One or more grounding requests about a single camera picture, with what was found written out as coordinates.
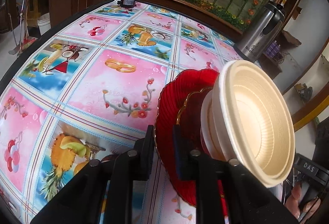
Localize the mop with metal handle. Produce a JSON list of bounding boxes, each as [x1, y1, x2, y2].
[[8, 0, 36, 57]]

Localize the person's right hand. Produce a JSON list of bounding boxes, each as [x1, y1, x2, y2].
[[285, 182, 321, 223]]

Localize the small beige paper bowl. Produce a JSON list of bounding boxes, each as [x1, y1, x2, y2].
[[212, 60, 295, 188]]

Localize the purple bottles on shelf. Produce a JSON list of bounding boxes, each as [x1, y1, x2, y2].
[[265, 40, 280, 58]]

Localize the colourful floral tablecloth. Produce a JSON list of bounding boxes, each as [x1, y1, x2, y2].
[[1, 1, 240, 223]]

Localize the wooden sideboard counter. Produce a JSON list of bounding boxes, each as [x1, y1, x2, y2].
[[49, 0, 243, 40]]

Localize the large red scalloped plate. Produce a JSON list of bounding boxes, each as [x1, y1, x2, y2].
[[154, 69, 219, 208]]

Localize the large white paper bowl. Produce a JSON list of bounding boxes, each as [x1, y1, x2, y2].
[[200, 91, 228, 161]]

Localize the stainless steel thermos jug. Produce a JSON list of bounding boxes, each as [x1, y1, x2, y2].
[[234, 1, 285, 63]]

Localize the white plastic bucket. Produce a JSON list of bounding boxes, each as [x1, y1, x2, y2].
[[37, 13, 51, 35]]

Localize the small red scalloped bowl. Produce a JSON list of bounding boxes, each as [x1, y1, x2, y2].
[[176, 87, 212, 125]]

